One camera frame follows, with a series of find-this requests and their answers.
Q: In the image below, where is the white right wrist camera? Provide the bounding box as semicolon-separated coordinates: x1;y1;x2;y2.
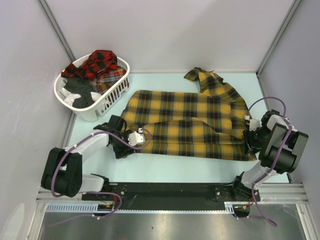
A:
244;115;261;132

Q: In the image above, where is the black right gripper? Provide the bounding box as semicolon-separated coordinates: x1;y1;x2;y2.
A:
243;126;271;155

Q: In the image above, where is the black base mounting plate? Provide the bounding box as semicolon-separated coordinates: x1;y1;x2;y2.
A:
81;181;261;211

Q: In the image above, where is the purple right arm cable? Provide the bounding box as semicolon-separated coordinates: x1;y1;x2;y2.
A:
234;96;293;227

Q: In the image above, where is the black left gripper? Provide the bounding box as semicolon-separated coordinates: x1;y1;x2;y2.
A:
110;129;136;159

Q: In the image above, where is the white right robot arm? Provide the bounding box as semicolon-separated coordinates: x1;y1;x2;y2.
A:
230;110;309;201

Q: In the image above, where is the red tan plaid shirt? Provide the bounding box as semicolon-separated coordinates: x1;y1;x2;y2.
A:
92;66;127;95

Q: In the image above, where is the white plastic laundry basket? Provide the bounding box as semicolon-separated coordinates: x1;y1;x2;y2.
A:
53;50;130;122

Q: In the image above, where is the red black checkered shirt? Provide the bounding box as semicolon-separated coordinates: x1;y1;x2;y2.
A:
61;50;118;80

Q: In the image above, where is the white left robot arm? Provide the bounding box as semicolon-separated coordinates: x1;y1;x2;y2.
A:
40;115;135;200

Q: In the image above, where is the aluminium frame rail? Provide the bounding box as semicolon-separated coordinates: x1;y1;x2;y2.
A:
36;187;83;203

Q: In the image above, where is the yellow plaid long sleeve shirt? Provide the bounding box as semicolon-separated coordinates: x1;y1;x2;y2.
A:
121;67;256;162

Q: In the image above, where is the dark grey garment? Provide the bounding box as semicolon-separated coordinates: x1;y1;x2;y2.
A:
63;77;102;109

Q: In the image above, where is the white cable duct rail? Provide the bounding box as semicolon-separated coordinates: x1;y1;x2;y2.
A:
45;202;250;216

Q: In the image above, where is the white garment in basket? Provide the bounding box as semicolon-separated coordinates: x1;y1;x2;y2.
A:
64;93;81;106

